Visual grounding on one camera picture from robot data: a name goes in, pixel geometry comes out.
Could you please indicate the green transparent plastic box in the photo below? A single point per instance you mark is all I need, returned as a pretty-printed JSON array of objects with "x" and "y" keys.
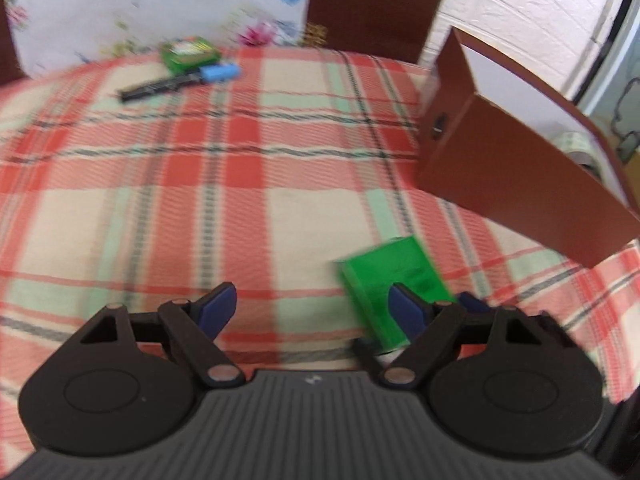
[{"x": 385, "y": 280}]

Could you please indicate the small blue cylinder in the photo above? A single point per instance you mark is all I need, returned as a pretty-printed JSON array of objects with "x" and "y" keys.
[{"x": 220, "y": 71}]

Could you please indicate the brown cardboard box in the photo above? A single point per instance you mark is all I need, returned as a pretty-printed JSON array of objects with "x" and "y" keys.
[{"x": 500, "y": 160}]

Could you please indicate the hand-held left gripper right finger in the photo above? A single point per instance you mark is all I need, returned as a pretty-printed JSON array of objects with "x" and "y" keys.
[{"x": 407, "y": 310}]

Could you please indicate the green printed box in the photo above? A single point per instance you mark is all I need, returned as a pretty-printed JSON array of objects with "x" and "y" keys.
[{"x": 190, "y": 55}]

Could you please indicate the black marker pen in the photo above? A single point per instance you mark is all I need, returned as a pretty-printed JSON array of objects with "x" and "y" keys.
[{"x": 155, "y": 87}]

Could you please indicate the red plaid blanket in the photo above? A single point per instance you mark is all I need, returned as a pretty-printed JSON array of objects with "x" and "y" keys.
[{"x": 150, "y": 185}]

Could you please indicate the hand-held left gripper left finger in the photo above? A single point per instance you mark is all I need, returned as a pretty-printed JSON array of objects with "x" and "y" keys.
[{"x": 215, "y": 310}]

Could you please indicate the clear packing tape roll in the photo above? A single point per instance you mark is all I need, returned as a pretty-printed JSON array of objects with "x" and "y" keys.
[{"x": 580, "y": 147}]

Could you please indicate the floral plastic sheet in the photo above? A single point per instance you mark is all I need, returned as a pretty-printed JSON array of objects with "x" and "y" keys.
[{"x": 150, "y": 0}]

